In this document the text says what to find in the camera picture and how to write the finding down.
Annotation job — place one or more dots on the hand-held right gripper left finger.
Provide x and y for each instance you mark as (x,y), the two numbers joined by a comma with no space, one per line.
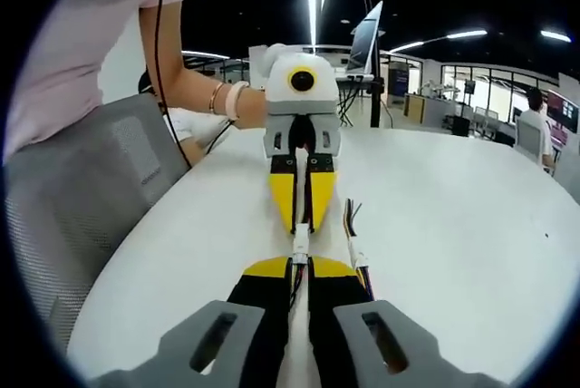
(217,342)

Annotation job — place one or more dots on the black box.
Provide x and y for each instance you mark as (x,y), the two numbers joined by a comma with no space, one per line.
(462,126)

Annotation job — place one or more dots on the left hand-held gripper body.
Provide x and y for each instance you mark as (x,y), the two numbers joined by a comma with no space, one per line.
(301,98)

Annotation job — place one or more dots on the white paper board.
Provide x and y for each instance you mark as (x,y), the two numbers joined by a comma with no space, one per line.
(257,66)

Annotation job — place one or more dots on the person's left hand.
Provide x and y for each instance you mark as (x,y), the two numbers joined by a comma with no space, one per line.
(254,109)

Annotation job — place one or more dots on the wooden cabinet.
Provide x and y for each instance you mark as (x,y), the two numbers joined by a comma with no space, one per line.
(414,108)

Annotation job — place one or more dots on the pink wristband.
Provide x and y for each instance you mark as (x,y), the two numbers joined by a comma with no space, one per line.
(234,99)

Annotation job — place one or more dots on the grey mesh office chair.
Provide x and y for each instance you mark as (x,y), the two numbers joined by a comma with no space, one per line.
(68,206)

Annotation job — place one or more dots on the long ceiling light strip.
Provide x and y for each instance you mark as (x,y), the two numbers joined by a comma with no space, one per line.
(311,12)
(204,54)
(555,36)
(439,40)

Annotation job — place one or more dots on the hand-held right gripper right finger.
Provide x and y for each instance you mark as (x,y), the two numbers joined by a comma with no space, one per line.
(362,342)

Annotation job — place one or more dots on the red wall screen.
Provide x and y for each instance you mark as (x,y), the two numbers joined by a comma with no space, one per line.
(564,109)

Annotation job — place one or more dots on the person in pink shirt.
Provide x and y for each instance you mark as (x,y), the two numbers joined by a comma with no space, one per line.
(68,66)

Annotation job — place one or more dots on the computer monitor on stand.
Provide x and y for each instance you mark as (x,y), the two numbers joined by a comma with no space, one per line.
(364,41)

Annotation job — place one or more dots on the white office chair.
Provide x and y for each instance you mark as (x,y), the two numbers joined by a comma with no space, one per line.
(528,141)

